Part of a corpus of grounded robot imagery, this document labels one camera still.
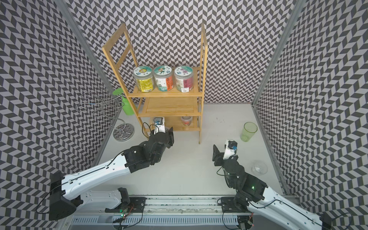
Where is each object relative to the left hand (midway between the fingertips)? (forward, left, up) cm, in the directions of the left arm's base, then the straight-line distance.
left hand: (167, 129), depth 72 cm
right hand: (-7, -27, -7) cm, 28 cm away
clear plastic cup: (-10, -54, -26) cm, 60 cm away
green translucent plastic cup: (+9, -48, -15) cm, 51 cm away
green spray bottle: (+18, +27, -3) cm, 32 cm away
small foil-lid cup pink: (+9, -10, -4) cm, 14 cm away
